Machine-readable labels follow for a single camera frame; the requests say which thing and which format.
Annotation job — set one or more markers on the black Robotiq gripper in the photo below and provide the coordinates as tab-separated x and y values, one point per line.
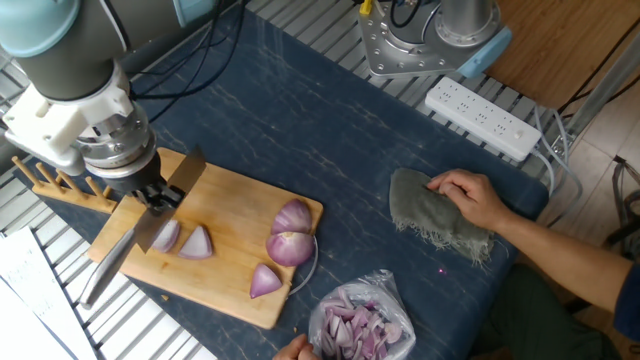
135	181

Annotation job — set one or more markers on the steel cleaver knife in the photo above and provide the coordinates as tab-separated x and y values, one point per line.
105	272

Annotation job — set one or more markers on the clear plastic bag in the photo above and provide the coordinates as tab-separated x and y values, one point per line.
395	310

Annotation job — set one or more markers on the grey frayed cloth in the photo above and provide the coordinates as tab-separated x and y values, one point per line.
425	215

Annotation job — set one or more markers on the person's right forearm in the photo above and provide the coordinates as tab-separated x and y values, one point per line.
560	255

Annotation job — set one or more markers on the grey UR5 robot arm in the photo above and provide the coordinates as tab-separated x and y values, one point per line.
65	70

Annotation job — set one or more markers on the person's left hand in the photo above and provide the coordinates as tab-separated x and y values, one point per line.
297	350

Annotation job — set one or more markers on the person's right hand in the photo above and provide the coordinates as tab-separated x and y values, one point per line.
472	200

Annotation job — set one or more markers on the cut red onion piece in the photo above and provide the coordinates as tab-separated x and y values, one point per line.
169	237

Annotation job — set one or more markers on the red onion chunk white face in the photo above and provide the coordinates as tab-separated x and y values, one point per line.
197	245

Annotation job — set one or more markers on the wooden cutting board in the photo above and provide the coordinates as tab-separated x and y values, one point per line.
235	210

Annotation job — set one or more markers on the wooden peg rack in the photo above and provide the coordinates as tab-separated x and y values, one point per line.
75	197

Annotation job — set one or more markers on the small red onion wedge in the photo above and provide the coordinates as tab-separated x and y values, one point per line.
263	282

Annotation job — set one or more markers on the red onion quarter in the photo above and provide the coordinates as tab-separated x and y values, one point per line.
292	217

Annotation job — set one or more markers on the red onion half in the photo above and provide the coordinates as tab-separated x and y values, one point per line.
290	249

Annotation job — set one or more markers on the white printed paper sheet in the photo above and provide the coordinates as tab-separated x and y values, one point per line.
25	310

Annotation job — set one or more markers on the dark blue marbled mat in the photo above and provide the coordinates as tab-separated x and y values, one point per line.
325	125

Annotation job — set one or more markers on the sliced red onion pile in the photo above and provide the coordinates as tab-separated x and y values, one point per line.
355	327

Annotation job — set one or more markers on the white power strip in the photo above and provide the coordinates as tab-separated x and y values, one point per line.
480	117

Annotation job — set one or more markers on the dark green trousers leg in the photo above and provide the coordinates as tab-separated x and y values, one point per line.
530	320

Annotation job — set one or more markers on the navy shirt sleeve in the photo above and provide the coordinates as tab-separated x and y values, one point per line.
630	305

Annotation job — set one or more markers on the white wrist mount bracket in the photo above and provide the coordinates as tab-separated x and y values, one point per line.
45	125

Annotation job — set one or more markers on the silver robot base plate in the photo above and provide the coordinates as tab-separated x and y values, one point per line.
395	50

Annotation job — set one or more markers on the aluminium frame post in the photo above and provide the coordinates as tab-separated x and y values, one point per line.
600	90

